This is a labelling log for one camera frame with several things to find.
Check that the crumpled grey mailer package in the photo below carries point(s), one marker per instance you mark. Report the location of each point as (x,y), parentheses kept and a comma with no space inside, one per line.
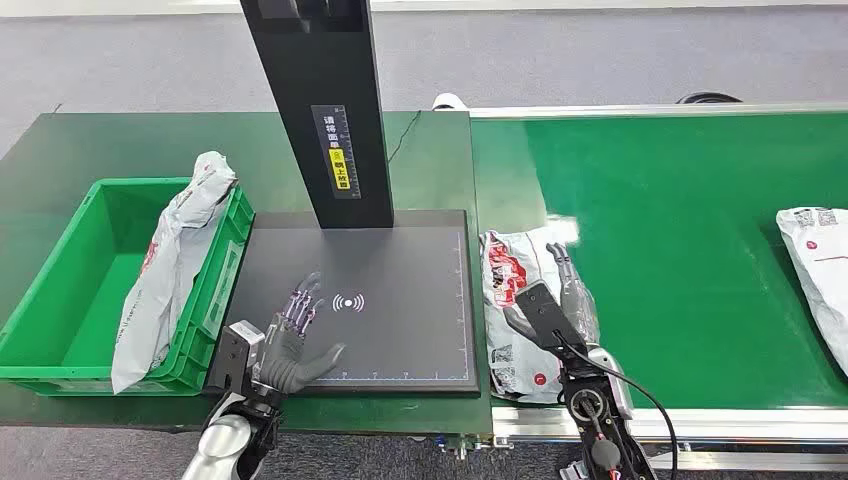
(169,265)

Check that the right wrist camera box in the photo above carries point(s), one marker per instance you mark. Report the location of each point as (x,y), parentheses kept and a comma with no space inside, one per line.
(546,314)

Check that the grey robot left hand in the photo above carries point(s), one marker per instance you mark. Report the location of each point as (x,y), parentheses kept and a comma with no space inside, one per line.
(286,344)

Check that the grey mailer package red print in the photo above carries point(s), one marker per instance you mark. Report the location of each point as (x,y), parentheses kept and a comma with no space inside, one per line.
(513,358)

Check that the green plastic crate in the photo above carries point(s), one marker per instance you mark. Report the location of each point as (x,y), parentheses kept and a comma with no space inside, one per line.
(79,298)

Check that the black scanner column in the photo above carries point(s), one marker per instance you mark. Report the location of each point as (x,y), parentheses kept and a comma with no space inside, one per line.
(318,66)

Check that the white mailer package black tape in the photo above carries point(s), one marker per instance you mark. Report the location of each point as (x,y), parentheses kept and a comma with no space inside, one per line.
(821,265)

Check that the black yellow column label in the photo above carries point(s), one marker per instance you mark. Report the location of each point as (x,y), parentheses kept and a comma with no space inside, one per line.
(336,152)

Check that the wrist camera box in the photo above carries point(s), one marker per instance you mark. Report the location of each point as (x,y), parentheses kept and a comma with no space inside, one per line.
(546,314)
(238,358)

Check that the metal connector cluster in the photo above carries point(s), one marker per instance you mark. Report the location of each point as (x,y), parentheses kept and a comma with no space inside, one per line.
(464,445)

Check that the white round object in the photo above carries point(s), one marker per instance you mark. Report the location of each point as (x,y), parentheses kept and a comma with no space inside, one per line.
(449,102)

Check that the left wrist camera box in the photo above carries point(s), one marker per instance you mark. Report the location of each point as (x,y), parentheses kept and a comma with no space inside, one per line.
(238,358)

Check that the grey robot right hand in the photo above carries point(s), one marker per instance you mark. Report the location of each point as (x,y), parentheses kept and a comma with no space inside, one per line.
(583,305)

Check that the black scanner base plate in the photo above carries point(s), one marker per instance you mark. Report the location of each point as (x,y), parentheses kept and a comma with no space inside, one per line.
(397,331)

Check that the green conveyor belt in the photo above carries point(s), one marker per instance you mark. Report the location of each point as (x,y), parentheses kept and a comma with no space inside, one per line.
(682,265)

